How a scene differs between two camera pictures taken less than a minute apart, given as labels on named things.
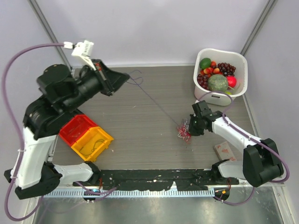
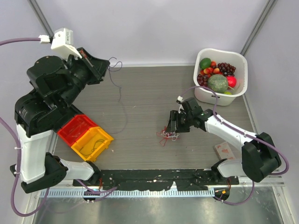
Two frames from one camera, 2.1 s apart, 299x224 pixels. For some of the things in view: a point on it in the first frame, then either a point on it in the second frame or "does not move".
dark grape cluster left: [202, 80] does not move
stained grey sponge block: [224, 151] does not move
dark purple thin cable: [151, 96] to [117, 68]
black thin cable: [93, 147] does not move
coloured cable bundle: [184, 133] to [163, 133]
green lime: [205, 63] does not move
